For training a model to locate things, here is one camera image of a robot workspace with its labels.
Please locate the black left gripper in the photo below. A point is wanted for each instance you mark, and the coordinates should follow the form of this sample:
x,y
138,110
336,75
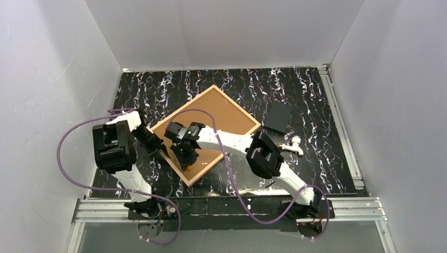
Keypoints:
x,y
157,146

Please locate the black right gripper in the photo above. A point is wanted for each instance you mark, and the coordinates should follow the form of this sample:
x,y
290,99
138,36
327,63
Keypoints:
x,y
187,158

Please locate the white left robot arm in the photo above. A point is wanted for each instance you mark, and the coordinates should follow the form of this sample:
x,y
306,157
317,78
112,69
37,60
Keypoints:
x,y
115,153

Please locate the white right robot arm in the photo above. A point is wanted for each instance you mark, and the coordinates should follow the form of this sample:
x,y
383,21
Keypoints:
x,y
262,154

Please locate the black flat box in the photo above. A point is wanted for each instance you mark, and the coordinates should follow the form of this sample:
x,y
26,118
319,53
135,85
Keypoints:
x,y
278,117

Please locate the white plastic pipe fitting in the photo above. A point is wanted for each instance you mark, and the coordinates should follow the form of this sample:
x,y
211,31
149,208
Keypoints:
x,y
294,146

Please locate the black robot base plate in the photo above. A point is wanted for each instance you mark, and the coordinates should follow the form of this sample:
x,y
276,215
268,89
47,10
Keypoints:
x,y
296,218

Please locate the aluminium rail front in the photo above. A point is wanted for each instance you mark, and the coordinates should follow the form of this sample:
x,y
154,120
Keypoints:
x,y
339,209

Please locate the aluminium rail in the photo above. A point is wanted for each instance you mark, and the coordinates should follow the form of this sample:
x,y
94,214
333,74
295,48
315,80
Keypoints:
x,y
339,209
341,128

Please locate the aluminium rail right side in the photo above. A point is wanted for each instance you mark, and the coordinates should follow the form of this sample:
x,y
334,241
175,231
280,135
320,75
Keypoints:
x,y
341,128

